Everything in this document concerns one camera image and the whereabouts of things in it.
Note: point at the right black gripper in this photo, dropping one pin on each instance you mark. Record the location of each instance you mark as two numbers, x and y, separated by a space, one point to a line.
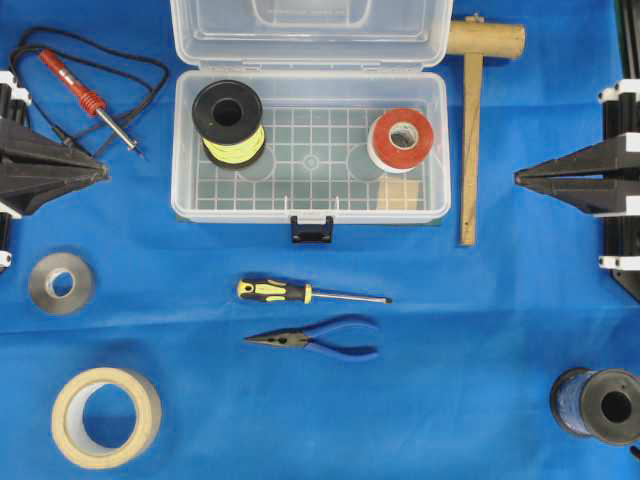
616 200

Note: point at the black tool box latch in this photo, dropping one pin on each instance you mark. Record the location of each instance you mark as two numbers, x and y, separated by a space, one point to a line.
312 233

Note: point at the clear plastic tool box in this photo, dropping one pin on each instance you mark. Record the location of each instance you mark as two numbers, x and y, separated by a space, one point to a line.
324 72

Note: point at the red soldering iron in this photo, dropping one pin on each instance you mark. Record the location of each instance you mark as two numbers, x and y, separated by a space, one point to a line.
90 101

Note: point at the grey tape roll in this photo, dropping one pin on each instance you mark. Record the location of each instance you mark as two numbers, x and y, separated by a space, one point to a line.
61 283

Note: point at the wooden mallet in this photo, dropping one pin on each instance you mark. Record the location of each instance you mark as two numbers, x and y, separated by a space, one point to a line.
474 39

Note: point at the blue table cloth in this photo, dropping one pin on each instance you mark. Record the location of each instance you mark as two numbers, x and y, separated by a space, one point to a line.
449 381

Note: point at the red tape roll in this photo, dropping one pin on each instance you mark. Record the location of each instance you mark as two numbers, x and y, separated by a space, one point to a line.
400 140

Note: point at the beige masking tape roll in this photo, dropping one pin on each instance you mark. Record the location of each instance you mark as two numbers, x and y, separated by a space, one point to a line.
105 417

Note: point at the yellow black screwdriver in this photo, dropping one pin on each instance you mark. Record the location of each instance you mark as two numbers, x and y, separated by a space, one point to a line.
269 290

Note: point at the black frame post right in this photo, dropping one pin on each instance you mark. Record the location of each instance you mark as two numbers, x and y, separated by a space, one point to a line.
628 27

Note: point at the yellow wire spool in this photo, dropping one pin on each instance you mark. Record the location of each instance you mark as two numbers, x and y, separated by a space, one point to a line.
227 115

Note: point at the blue wire spool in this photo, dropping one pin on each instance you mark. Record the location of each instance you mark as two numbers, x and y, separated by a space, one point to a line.
601 404

